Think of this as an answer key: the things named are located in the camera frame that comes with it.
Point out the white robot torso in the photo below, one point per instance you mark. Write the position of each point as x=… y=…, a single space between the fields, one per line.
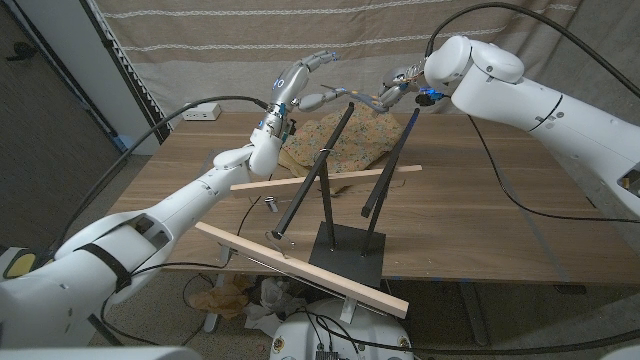
x=100 y=354

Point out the white power strip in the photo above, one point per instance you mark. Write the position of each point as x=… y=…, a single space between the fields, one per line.
x=200 y=112

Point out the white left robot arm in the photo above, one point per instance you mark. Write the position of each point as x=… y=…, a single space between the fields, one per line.
x=150 y=225

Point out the lower wooden slat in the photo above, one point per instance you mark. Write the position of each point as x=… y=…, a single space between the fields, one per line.
x=310 y=272

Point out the grey table leg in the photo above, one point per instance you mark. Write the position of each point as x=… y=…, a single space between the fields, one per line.
x=475 y=315

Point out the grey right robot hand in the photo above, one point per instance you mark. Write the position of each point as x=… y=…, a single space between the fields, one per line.
x=400 y=82

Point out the beige striped curtain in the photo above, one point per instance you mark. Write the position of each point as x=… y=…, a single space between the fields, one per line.
x=225 y=50

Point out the floral fabric piece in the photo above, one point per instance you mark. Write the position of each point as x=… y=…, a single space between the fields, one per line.
x=360 y=135

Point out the crumpled white paper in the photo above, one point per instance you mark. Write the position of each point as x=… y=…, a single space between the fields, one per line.
x=272 y=300

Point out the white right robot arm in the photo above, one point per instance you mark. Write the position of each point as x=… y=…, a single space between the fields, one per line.
x=525 y=95

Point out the wooden slat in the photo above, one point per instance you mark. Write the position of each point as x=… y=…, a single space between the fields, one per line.
x=280 y=186
x=310 y=272

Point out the crumpled brown paper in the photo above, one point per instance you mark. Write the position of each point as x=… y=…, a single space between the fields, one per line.
x=220 y=300

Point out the white table leg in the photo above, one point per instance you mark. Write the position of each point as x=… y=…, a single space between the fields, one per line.
x=212 y=322

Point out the black metal hanger rack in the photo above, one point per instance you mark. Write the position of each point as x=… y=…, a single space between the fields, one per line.
x=350 y=250

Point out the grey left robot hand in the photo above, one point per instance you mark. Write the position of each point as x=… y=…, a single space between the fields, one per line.
x=287 y=85

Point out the upper wooden slat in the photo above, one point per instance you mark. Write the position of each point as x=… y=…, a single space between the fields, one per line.
x=280 y=186

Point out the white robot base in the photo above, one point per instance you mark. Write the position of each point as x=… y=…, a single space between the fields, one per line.
x=360 y=330

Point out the small metal clip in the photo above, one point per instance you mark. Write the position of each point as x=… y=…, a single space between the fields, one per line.
x=271 y=203

